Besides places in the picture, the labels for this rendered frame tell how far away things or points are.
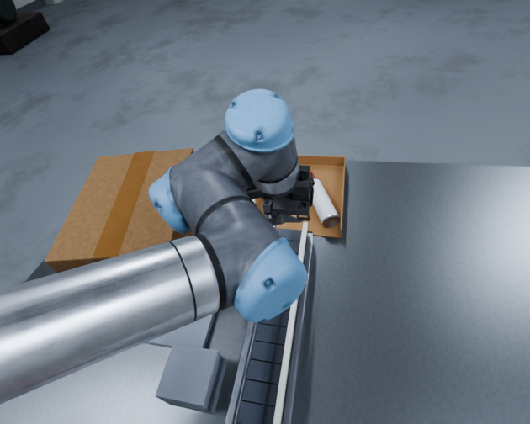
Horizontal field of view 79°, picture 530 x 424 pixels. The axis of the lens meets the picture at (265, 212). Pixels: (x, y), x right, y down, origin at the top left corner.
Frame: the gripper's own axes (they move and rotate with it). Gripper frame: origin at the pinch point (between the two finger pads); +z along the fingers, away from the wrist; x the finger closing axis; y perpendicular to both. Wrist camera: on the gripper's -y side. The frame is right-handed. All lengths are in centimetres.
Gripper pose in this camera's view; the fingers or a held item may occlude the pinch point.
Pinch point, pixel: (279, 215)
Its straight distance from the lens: 68.7
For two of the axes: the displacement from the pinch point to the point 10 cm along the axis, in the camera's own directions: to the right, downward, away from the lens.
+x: 1.4, -9.4, 3.2
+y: 9.7, 0.7, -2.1
